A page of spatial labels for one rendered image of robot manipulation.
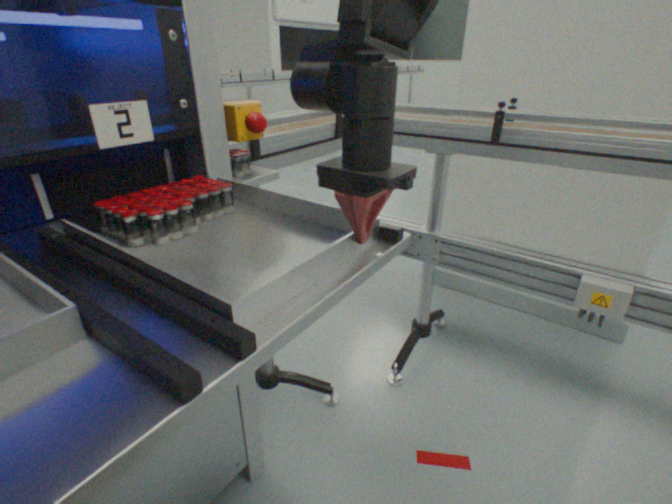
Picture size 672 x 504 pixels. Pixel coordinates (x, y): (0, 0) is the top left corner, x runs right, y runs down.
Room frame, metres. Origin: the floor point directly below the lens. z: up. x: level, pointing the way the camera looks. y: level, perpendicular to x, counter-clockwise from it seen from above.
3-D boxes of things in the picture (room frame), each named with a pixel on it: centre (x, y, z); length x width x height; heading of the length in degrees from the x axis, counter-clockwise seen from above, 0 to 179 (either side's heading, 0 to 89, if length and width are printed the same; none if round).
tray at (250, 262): (0.49, 0.15, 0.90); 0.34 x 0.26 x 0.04; 54
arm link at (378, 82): (0.45, -0.03, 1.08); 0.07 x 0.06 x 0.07; 46
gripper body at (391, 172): (0.45, -0.04, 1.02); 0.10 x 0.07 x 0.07; 54
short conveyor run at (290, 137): (1.14, 0.14, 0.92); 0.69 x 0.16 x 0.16; 144
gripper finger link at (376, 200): (0.45, -0.03, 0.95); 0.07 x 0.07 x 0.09; 54
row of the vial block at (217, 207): (0.54, 0.22, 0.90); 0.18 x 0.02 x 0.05; 144
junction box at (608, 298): (0.94, -0.76, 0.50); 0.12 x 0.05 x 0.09; 54
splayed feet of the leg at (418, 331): (1.30, -0.36, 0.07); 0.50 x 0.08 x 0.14; 144
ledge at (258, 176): (0.86, 0.22, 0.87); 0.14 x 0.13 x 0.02; 54
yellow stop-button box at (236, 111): (0.83, 0.19, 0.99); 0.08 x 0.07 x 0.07; 54
